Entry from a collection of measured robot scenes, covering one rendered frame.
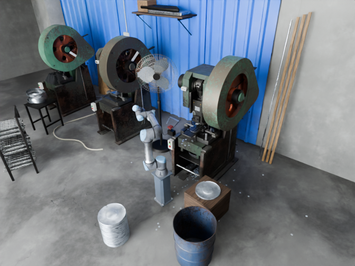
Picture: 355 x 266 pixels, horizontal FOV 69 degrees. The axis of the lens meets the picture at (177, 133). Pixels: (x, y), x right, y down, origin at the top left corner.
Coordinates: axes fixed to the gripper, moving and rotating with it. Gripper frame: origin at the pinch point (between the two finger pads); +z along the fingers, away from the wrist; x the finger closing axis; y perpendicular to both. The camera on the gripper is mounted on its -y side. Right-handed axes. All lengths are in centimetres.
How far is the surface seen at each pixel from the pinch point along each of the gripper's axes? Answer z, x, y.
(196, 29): 60, 148, -63
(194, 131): 30, 9, 49
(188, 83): -6, 55, 33
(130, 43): -17, 73, -90
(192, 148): 38, -13, 53
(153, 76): 1, 47, -34
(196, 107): 17, 36, 44
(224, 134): 69, 24, 67
